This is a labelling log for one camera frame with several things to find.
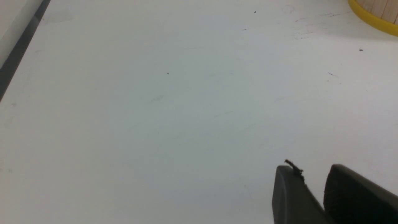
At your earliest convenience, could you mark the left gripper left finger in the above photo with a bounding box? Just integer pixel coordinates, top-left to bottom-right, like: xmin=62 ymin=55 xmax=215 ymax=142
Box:
xmin=272 ymin=159 xmax=331 ymax=224

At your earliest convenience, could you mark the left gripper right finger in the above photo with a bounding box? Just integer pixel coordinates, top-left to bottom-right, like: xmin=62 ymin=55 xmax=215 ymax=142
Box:
xmin=323 ymin=164 xmax=398 ymax=224

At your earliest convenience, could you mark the bamboo steamer tray yellow rim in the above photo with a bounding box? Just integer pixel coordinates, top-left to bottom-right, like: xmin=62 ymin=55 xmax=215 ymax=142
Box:
xmin=348 ymin=0 xmax=398 ymax=37

